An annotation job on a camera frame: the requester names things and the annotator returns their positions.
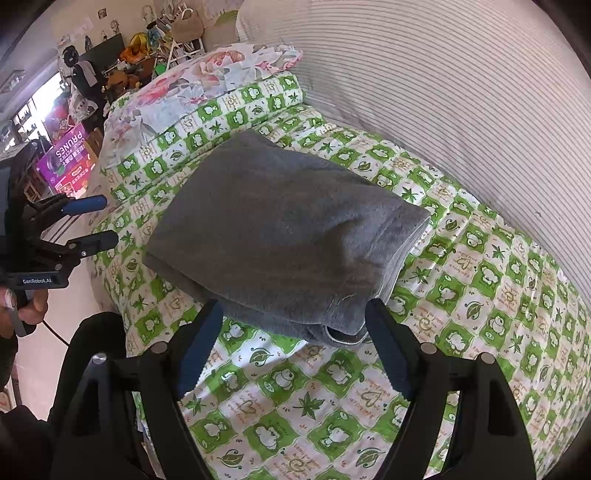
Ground white striped headboard cushion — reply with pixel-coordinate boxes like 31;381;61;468
236;1;590;295

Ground black white plush toy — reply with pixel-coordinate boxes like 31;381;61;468
62;45;101;100

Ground black cable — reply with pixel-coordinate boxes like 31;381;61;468
41;317;70;347

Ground woven straw bag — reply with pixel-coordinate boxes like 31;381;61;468
171;5;204;43

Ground grey pants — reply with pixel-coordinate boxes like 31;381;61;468
143;131;430;348

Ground purple prunes box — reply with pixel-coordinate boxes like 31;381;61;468
36;124;97;198

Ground orange plush toy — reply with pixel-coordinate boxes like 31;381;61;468
119;32;149;64

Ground green patterned bed sheet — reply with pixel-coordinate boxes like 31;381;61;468
94;72;590;479

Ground floral pillow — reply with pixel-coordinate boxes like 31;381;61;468
99;43;304;167

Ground left hand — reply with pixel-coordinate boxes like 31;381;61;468
0;286;48;339

